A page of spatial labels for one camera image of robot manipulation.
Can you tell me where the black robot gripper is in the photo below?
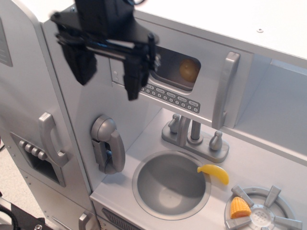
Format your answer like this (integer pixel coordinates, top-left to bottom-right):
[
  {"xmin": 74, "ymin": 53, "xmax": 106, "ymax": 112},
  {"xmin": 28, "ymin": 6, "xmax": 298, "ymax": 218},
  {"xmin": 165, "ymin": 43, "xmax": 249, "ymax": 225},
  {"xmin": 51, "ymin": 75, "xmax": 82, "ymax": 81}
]
[{"xmin": 51, "ymin": 0, "xmax": 160, "ymax": 101}]

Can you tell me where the grey toy microwave door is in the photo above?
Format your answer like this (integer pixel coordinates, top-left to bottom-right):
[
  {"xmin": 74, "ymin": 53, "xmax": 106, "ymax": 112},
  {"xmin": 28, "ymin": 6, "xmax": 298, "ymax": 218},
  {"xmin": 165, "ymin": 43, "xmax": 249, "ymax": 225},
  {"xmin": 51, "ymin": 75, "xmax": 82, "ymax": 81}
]
[{"xmin": 109, "ymin": 19, "xmax": 254, "ymax": 129}]

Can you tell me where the silver microwave door handle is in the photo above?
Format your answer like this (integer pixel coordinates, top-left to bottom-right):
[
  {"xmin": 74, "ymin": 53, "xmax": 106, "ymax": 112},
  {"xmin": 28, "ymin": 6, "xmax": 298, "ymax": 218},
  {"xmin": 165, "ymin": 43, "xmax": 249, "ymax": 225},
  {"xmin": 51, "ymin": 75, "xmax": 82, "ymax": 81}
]
[{"xmin": 212, "ymin": 52, "xmax": 240, "ymax": 130}]

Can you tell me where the yellow toy ball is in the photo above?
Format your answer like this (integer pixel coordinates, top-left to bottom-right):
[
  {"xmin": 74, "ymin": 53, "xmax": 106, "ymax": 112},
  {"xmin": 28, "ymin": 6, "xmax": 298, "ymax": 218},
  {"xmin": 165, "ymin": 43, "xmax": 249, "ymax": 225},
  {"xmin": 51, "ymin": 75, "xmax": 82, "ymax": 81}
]
[{"xmin": 179, "ymin": 59, "xmax": 200, "ymax": 83}]

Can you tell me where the silver toy faucet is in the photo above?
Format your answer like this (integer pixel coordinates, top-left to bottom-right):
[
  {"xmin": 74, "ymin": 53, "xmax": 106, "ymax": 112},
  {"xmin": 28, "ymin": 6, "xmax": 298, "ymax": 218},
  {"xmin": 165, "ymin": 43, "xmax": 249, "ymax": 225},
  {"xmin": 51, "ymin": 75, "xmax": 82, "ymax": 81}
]
[{"xmin": 162, "ymin": 114, "xmax": 229, "ymax": 163}]

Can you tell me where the grey toy fridge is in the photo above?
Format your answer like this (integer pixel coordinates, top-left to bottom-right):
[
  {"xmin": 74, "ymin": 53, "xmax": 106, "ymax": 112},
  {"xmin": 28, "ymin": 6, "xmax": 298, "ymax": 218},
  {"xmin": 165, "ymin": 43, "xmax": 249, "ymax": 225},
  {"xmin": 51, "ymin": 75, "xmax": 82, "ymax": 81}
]
[{"xmin": 0, "ymin": 0, "xmax": 100, "ymax": 230}]

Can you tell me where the grey toy ice dispenser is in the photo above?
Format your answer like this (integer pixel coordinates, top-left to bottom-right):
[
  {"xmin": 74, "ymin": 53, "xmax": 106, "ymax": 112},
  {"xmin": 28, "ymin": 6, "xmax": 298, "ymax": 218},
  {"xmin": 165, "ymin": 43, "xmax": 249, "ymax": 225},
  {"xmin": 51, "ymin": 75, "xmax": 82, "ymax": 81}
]
[{"xmin": 10, "ymin": 132, "xmax": 66, "ymax": 187}]

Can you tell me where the round silver toy sink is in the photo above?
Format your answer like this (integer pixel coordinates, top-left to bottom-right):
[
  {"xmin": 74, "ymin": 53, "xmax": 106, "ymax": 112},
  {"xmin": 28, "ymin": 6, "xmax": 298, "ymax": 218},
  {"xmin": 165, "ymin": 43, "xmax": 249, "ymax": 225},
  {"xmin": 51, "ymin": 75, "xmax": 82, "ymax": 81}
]
[{"xmin": 132, "ymin": 150, "xmax": 211, "ymax": 220}]

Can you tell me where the yellow toy banana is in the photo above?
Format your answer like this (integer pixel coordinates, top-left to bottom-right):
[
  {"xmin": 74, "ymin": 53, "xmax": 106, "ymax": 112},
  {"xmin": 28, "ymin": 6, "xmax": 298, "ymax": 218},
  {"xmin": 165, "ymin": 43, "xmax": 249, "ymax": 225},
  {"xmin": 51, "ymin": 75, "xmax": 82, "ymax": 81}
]
[{"xmin": 197, "ymin": 164, "xmax": 229, "ymax": 185}]

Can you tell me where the grey toy oven panel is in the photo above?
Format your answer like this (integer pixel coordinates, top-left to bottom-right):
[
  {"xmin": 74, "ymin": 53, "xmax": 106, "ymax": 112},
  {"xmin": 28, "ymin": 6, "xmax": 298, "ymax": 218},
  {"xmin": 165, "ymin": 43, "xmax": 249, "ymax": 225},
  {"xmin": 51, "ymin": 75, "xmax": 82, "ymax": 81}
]
[{"xmin": 102, "ymin": 208, "xmax": 141, "ymax": 230}]

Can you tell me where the yellow toy corn cob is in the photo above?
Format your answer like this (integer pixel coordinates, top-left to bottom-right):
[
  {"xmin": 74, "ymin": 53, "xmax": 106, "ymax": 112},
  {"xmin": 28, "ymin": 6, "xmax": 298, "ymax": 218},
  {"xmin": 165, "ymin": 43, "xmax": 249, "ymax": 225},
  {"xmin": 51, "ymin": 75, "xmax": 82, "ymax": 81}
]
[{"xmin": 230, "ymin": 196, "xmax": 251, "ymax": 219}]

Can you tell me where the silver toy stove burner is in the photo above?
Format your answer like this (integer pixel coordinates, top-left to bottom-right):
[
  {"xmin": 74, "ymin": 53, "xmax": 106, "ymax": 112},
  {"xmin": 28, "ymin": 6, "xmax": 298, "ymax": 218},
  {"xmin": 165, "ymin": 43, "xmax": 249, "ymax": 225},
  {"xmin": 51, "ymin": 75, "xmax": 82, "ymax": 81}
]
[{"xmin": 224, "ymin": 185, "xmax": 303, "ymax": 230}]

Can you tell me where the grey toy wall phone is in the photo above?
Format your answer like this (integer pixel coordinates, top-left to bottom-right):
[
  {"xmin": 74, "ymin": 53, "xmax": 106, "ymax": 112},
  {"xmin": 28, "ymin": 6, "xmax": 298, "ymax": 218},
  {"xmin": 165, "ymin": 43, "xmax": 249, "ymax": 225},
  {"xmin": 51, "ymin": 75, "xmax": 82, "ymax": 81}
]
[{"xmin": 91, "ymin": 115, "xmax": 125, "ymax": 174}]

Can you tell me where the silver fridge door handle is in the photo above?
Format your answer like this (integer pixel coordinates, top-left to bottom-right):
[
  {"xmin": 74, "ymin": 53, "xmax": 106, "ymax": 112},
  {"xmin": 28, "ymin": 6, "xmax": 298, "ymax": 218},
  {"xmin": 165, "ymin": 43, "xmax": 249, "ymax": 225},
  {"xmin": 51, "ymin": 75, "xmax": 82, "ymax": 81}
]
[{"xmin": 38, "ymin": 112, "xmax": 69, "ymax": 167}]

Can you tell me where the silver lower door handle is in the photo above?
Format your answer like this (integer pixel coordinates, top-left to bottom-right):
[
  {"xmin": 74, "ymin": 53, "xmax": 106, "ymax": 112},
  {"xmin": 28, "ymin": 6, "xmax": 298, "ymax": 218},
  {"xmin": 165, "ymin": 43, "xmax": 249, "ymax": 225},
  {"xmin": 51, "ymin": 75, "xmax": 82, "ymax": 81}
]
[{"xmin": 78, "ymin": 212, "xmax": 95, "ymax": 230}]

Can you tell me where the black cable and bracket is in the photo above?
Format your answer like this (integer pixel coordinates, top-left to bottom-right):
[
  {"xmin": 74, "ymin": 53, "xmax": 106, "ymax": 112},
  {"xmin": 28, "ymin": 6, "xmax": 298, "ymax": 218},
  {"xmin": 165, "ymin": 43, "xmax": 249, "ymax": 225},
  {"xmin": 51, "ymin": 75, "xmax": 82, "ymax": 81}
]
[{"xmin": 0, "ymin": 191, "xmax": 46, "ymax": 230}]

